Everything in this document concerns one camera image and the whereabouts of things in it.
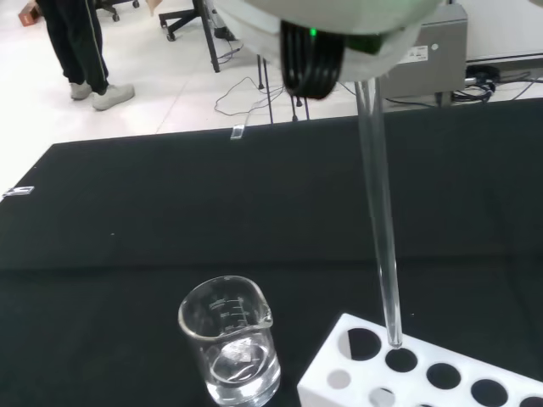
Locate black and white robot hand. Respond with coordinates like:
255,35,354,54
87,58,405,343
214,0,442,102

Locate white test tube rack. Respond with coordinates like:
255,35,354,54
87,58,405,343
296,312,543,407

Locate small clear glass beaker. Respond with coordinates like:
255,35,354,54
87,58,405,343
177,275,283,407

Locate black tripod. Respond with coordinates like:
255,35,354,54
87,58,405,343
255,53,311,125

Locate grey metal cabinet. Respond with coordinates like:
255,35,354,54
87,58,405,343
384,0,469,108

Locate black office chair base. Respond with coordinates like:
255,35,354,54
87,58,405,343
93,0,142,24

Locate black bench cloth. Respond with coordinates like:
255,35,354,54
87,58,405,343
0,97,543,407

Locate person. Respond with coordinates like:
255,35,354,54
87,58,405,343
35,0,137,112

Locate brown cardboard box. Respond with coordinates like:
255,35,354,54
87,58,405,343
17,0,42,25

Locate black rolling stand frame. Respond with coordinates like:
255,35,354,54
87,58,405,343
158,0,241,74

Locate black floor cable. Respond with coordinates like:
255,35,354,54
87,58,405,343
451,64,543,103

